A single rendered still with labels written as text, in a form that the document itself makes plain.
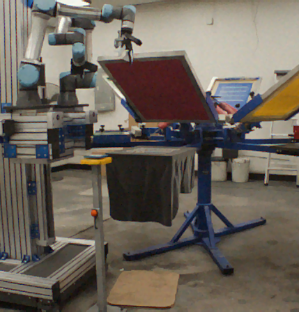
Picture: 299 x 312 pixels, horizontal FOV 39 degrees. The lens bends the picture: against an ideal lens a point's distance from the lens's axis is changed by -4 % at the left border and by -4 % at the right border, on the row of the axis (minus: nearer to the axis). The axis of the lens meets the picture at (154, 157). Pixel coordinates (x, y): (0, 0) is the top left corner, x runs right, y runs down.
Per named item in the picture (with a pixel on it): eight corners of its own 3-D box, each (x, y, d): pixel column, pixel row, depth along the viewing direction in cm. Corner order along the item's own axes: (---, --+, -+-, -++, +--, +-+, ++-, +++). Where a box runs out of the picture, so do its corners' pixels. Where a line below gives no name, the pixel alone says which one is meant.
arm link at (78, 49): (85, 40, 240) (84, 53, 238) (85, 51, 251) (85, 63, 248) (71, 40, 239) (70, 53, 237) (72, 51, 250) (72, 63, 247)
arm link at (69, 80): (60, 90, 299) (60, 71, 297) (79, 90, 300) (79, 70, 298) (57, 90, 287) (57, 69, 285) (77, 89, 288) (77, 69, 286)
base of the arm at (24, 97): (10, 106, 243) (10, 88, 241) (25, 105, 257) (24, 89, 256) (32, 104, 238) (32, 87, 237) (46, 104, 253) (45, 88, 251)
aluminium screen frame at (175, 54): (184, 55, 242) (185, 49, 243) (96, 60, 266) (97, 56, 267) (216, 122, 308) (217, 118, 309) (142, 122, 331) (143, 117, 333)
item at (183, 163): (173, 225, 255) (172, 155, 250) (167, 225, 257) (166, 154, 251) (197, 208, 297) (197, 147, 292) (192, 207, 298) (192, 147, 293)
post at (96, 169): (109, 326, 236) (102, 160, 224) (77, 318, 245) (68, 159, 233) (127, 310, 256) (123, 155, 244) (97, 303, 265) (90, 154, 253)
